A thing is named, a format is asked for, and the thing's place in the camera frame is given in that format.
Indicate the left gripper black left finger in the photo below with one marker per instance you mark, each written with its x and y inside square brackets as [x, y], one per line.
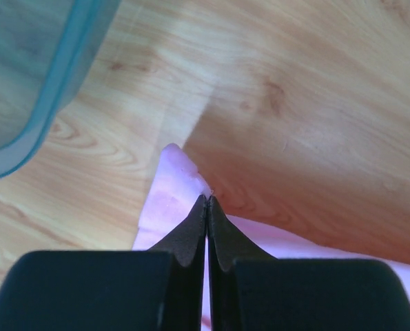
[156, 289]

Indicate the teal transparent plastic bin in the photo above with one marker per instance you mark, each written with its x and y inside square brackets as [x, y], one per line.
[46, 51]

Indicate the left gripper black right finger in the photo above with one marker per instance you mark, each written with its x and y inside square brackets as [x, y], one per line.
[252, 290]

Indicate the pink t shirt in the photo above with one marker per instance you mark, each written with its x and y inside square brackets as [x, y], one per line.
[175, 188]

